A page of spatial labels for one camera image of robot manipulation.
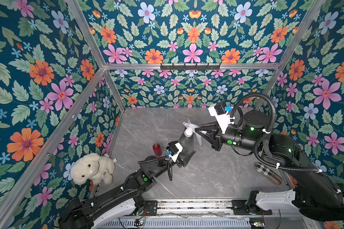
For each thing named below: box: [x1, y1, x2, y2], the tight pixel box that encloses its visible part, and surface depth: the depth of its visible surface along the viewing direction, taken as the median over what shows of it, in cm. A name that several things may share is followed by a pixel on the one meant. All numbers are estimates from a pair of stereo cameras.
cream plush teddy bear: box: [70, 152, 115, 186], surface depth 74 cm
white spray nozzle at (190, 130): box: [182, 118, 203, 146], surface depth 52 cm
